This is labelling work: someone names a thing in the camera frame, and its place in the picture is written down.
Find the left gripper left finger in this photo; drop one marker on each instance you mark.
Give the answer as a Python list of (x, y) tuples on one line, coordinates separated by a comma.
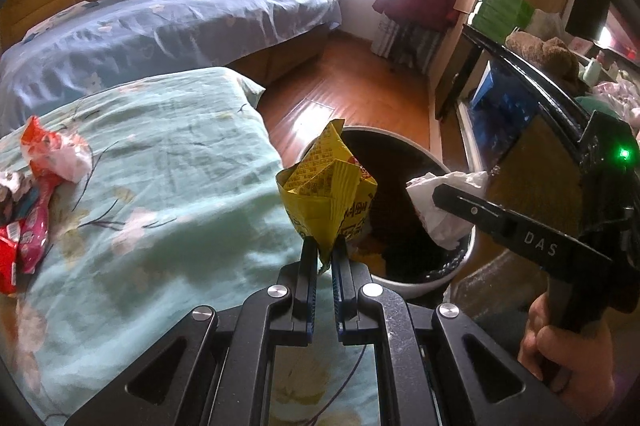
[(306, 287)]

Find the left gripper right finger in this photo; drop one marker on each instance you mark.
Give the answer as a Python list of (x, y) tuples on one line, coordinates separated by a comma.
[(344, 293)]

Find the yellow snack bag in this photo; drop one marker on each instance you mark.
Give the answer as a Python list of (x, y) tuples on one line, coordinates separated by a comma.
[(327, 194)]

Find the white tissue paper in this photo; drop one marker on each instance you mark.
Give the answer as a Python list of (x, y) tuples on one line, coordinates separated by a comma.
[(444, 228)]

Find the round grey trash bin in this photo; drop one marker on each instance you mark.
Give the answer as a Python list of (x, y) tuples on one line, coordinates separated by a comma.
[(382, 229)]

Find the person's right hand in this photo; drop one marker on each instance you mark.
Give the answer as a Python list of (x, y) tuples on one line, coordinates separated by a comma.
[(589, 361)]

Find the teal floral blanket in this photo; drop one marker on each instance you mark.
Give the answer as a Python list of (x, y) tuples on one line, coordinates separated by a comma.
[(181, 208)]

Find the brown plush toy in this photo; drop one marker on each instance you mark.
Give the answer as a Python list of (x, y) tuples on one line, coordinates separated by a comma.
[(551, 57)]

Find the green stacked boxes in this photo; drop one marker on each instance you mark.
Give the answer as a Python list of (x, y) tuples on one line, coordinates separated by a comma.
[(497, 19)]

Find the pink candy wrapper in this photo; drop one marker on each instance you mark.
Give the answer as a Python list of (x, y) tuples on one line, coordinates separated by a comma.
[(35, 225)]

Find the red white plastic bag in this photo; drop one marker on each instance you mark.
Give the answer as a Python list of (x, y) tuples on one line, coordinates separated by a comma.
[(67, 156)]

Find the blue bed sheet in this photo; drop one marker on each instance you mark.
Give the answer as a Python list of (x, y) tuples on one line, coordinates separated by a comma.
[(112, 42)]

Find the red snack wrapper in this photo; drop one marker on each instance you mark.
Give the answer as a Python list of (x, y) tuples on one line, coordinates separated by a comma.
[(9, 240)]

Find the crumpled silver foil wrapper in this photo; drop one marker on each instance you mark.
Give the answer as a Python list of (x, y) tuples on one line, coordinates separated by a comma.
[(13, 187)]

